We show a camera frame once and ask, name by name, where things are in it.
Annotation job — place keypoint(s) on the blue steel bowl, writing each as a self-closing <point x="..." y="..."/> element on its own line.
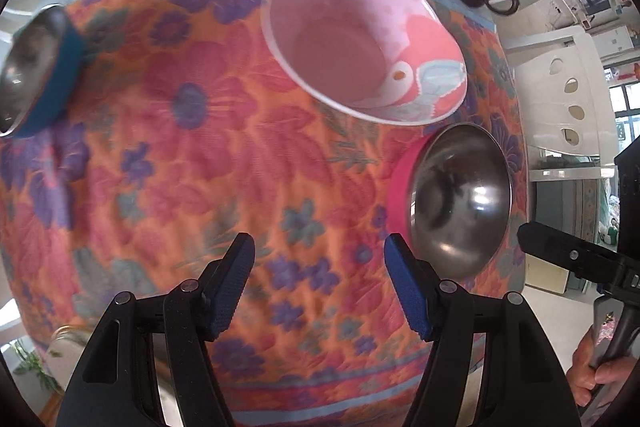
<point x="60" y="72"/>

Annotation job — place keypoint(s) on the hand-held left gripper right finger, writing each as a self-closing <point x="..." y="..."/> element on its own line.
<point x="407" y="287"/>

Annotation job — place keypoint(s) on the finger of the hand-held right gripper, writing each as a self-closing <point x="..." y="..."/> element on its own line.
<point x="570" y="254"/>

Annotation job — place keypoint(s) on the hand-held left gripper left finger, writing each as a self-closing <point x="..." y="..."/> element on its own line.
<point x="232" y="287"/>

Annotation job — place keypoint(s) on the pink ceramic bowl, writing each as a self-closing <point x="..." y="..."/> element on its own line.
<point x="340" y="47"/>

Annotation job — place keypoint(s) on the pink steel bowl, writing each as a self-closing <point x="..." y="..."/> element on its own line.
<point x="460" y="207"/>

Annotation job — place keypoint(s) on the green potted plant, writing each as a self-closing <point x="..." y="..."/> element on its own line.
<point x="32" y="364"/>

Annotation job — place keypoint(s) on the person's right hand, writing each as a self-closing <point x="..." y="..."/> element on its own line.
<point x="582" y="372"/>

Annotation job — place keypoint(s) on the orange floral tablecloth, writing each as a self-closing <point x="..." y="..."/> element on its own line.
<point x="175" y="157"/>

